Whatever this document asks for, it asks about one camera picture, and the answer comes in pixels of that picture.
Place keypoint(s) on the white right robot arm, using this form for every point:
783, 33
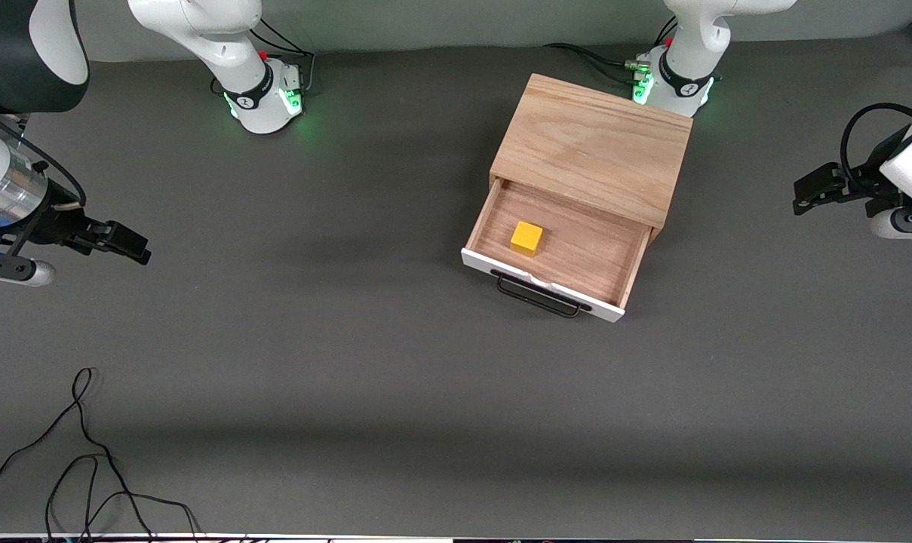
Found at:
229, 53

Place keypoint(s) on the yellow cube block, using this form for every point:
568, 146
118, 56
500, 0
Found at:
526, 239

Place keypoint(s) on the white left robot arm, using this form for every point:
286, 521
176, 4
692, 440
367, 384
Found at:
689, 45

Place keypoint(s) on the wooden drawer cabinet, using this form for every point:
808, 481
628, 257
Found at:
595, 143

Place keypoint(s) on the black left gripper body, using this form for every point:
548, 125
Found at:
866, 185

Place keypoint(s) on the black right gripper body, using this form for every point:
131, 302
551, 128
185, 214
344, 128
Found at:
57, 225

